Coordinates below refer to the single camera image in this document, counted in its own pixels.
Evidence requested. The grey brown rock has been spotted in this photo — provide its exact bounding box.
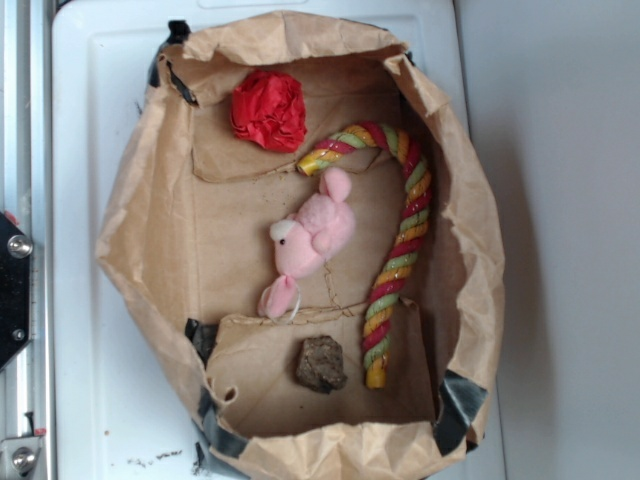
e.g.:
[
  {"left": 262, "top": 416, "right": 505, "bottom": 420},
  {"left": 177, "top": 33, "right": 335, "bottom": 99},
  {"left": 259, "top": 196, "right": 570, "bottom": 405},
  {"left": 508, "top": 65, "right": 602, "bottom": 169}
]
[{"left": 296, "top": 335, "right": 348, "bottom": 394}]

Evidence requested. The pink plush mouse toy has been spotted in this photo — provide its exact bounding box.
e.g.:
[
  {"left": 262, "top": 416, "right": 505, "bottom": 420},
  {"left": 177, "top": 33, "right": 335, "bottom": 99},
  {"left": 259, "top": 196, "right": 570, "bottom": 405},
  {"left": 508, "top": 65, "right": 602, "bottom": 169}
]
[{"left": 257, "top": 167, "right": 356, "bottom": 320}]

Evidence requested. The brown paper bag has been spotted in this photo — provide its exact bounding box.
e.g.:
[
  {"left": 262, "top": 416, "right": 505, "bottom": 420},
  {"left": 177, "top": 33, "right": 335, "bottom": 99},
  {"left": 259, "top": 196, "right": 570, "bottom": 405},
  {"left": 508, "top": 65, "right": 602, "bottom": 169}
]
[{"left": 96, "top": 11, "right": 505, "bottom": 479}]

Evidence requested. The red crumpled paper ball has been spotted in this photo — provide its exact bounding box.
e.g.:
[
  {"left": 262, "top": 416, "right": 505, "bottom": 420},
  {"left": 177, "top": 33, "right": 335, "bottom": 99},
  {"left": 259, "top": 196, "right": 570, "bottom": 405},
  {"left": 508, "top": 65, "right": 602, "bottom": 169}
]
[{"left": 230, "top": 70, "right": 307, "bottom": 153}]

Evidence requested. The white plastic tray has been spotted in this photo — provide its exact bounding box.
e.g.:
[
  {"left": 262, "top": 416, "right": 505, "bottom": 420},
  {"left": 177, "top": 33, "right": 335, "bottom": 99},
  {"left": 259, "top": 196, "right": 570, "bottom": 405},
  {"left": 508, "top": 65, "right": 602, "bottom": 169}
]
[{"left": 52, "top": 1, "right": 504, "bottom": 479}]

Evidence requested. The multicolour twisted rope toy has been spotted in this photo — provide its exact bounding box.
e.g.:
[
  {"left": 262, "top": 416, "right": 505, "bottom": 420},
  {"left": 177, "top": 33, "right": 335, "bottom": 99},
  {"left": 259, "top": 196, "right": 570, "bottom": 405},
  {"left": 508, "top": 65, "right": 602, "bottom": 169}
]
[{"left": 296, "top": 121, "right": 432, "bottom": 390}]

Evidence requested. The black metal bracket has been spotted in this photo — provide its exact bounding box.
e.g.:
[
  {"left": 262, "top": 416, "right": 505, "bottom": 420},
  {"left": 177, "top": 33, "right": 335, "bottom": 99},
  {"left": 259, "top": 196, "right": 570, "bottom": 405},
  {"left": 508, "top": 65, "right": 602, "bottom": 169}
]
[{"left": 0, "top": 214, "right": 33, "bottom": 370}]

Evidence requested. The aluminium frame rail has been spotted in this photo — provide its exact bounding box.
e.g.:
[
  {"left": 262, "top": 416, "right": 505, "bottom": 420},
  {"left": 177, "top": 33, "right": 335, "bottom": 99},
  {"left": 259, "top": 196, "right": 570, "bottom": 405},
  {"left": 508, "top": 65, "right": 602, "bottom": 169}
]
[{"left": 1, "top": 1, "right": 58, "bottom": 479}]

